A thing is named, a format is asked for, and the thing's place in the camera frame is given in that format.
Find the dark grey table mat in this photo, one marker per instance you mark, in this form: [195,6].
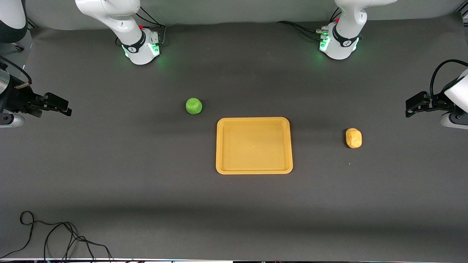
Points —
[146,201]

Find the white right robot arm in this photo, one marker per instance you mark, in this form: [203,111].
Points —
[135,44]

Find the green apple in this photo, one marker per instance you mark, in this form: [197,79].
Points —
[193,106]

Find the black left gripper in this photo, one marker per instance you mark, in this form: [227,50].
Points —
[437,102]

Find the yellow plastic tray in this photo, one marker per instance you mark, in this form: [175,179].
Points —
[254,146]

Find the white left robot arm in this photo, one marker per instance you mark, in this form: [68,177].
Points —
[342,47]

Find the yellow potato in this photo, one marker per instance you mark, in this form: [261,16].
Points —
[353,138]

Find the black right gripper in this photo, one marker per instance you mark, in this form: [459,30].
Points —
[17,98]

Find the grey metal frame rail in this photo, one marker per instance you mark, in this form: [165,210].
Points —
[31,25]

